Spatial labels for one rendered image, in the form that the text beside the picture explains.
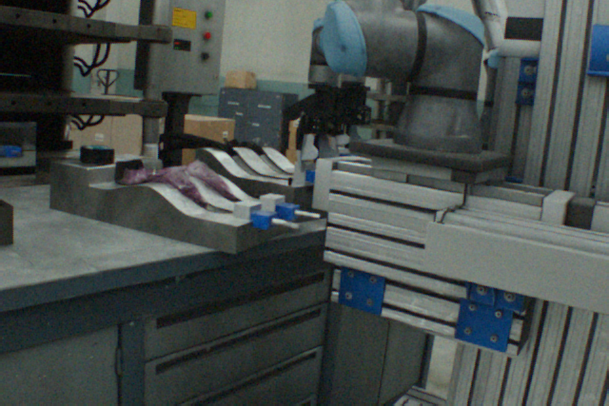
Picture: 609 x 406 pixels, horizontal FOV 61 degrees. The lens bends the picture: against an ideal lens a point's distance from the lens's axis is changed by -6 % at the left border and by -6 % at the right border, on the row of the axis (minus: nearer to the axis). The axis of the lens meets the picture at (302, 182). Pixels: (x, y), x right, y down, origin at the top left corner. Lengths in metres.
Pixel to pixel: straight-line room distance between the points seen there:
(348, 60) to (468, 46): 0.19
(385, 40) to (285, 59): 8.05
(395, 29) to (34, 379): 0.82
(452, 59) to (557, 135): 0.25
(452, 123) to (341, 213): 0.25
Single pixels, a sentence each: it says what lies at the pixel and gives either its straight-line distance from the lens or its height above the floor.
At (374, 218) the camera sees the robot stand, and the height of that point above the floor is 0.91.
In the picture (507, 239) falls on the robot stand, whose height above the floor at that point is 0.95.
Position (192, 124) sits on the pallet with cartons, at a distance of 5.98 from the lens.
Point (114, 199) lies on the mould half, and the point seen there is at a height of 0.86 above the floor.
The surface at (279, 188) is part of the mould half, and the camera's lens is 1.33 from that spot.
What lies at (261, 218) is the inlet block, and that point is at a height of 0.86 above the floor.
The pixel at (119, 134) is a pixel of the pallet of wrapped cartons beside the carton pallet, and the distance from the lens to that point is 5.36.
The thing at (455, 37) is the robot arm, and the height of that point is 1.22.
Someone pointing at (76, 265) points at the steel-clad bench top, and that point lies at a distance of 0.95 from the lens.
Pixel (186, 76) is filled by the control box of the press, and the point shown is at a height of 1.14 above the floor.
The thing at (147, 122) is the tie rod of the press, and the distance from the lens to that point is 1.91.
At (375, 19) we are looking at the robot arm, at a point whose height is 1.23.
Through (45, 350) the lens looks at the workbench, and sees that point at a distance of 1.01.
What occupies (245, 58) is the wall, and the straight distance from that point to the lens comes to 9.33.
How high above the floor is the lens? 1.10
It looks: 9 degrees down
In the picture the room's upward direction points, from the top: 5 degrees clockwise
